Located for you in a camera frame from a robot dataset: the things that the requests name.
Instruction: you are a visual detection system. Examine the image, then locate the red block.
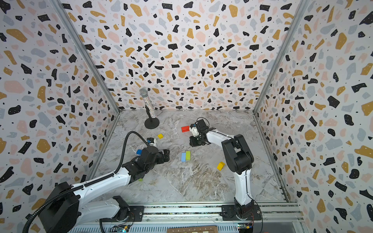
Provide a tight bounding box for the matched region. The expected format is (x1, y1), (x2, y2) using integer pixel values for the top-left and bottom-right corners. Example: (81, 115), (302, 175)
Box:
(181, 126), (190, 133)

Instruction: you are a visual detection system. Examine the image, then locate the lime green long block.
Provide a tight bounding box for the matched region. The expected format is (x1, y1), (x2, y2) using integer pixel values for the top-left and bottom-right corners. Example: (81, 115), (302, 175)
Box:
(186, 151), (191, 161)

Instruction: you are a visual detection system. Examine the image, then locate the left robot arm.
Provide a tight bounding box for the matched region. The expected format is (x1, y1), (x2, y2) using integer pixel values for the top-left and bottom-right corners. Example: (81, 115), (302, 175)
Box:
(22, 146), (170, 233)

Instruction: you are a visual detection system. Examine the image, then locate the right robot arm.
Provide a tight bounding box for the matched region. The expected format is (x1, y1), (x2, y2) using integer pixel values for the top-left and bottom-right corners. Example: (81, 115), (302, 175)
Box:
(186, 118), (262, 221)

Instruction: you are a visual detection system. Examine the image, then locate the yellow block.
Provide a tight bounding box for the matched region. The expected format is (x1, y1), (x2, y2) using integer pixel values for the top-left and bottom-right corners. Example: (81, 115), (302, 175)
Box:
(217, 162), (225, 171)

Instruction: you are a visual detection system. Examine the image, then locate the black microphone stand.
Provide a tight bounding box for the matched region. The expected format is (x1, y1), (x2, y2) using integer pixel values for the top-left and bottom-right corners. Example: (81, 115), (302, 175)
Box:
(144, 106), (160, 129)

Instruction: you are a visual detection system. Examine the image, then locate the glitter silver microphone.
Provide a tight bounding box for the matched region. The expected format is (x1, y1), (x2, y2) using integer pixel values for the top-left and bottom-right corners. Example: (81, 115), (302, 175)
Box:
(139, 87), (156, 118)

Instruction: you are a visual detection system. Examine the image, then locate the cardboard wooden tray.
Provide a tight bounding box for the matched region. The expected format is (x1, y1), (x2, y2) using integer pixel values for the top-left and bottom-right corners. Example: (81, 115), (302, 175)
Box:
(167, 226), (219, 233)

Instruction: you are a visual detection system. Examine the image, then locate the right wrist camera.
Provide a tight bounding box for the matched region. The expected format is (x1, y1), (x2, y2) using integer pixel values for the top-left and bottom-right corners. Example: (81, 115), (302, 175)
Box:
(189, 124), (199, 137)

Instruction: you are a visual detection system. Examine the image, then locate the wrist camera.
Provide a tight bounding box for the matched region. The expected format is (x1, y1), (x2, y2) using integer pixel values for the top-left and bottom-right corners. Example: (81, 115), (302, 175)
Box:
(147, 137), (157, 147)
(189, 124), (199, 137)

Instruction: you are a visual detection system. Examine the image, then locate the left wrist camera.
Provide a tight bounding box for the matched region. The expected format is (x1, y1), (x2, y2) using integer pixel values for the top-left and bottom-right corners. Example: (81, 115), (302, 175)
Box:
(147, 137), (157, 147)

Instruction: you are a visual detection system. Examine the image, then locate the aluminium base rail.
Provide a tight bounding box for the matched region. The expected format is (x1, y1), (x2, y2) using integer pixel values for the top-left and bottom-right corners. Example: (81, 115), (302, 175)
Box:
(55, 202), (307, 226)

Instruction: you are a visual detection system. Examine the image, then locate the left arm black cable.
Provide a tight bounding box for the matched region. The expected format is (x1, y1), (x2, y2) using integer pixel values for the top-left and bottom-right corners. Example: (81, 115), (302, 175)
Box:
(21, 130), (149, 233)

